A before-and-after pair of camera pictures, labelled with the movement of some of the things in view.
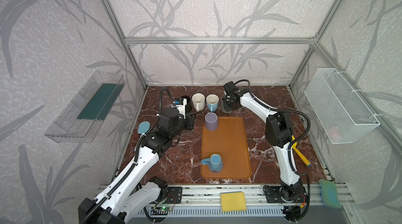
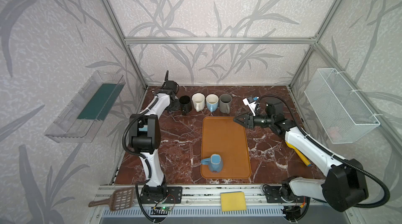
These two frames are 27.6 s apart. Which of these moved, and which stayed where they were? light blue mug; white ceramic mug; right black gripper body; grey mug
Moved: right black gripper body
Stayed: grey mug; white ceramic mug; light blue mug
